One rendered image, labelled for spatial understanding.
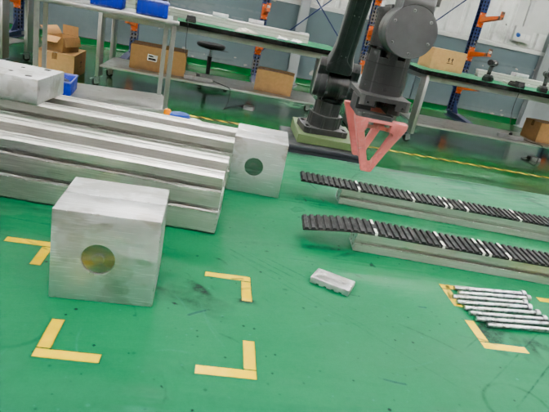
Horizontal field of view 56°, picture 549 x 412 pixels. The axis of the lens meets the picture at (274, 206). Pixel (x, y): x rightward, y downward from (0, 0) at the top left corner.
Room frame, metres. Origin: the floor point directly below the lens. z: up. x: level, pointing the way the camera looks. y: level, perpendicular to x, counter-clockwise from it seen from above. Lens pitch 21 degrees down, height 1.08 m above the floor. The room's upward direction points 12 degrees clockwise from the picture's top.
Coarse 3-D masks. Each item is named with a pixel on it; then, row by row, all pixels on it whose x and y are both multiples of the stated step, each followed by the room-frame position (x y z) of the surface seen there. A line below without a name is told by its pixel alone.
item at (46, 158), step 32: (0, 128) 0.69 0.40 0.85; (32, 128) 0.69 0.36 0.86; (64, 128) 0.71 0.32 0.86; (0, 160) 0.62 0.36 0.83; (32, 160) 0.62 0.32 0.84; (64, 160) 0.64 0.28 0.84; (96, 160) 0.63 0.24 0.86; (128, 160) 0.63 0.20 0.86; (160, 160) 0.65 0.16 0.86; (192, 160) 0.71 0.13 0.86; (224, 160) 0.72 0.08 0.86; (0, 192) 0.62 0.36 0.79; (32, 192) 0.62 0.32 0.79; (64, 192) 0.63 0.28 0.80; (192, 192) 0.64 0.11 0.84; (192, 224) 0.64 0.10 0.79
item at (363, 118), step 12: (360, 108) 0.67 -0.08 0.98; (360, 120) 0.64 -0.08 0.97; (372, 120) 0.64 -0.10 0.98; (384, 120) 0.65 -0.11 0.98; (360, 132) 0.65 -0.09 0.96; (396, 132) 0.65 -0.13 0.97; (360, 144) 0.66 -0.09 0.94; (384, 144) 0.66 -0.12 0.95; (360, 156) 0.66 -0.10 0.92; (360, 168) 0.66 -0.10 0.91; (372, 168) 0.66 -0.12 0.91
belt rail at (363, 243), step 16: (352, 240) 0.70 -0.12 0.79; (368, 240) 0.69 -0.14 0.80; (384, 240) 0.69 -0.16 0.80; (400, 240) 0.69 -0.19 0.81; (400, 256) 0.69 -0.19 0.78; (416, 256) 0.69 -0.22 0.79; (432, 256) 0.70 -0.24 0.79; (448, 256) 0.70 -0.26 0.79; (464, 256) 0.70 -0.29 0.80; (480, 256) 0.70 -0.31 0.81; (480, 272) 0.70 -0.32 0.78; (496, 272) 0.70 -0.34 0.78; (512, 272) 0.70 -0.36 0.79; (528, 272) 0.71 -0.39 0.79; (544, 272) 0.71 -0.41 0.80
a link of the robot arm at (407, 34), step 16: (400, 0) 0.63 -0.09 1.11; (416, 0) 0.61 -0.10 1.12; (432, 0) 0.61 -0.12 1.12; (384, 16) 0.66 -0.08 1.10; (400, 16) 0.61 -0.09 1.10; (416, 16) 0.61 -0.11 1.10; (432, 16) 0.61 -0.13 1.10; (384, 32) 0.62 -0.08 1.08; (400, 32) 0.61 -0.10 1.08; (416, 32) 0.61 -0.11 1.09; (432, 32) 0.61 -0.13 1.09; (400, 48) 0.61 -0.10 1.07; (416, 48) 0.61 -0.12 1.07
